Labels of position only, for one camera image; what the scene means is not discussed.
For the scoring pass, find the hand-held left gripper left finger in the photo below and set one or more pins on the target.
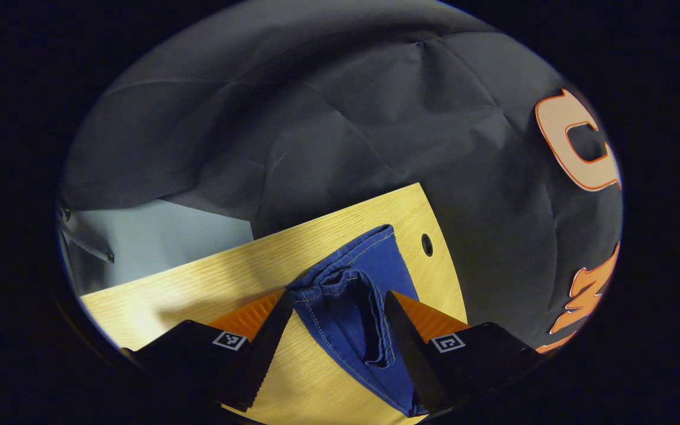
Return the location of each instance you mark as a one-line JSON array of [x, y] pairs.
[[260, 360]]

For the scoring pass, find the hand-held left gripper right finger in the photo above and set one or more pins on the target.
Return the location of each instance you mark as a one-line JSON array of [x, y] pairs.
[[414, 354]]

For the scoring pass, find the blue denim jeans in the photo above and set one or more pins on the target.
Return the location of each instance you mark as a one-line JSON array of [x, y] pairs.
[[346, 301]]

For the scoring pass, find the thin grey metal rod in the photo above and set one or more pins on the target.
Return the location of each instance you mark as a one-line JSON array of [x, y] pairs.
[[86, 243]]

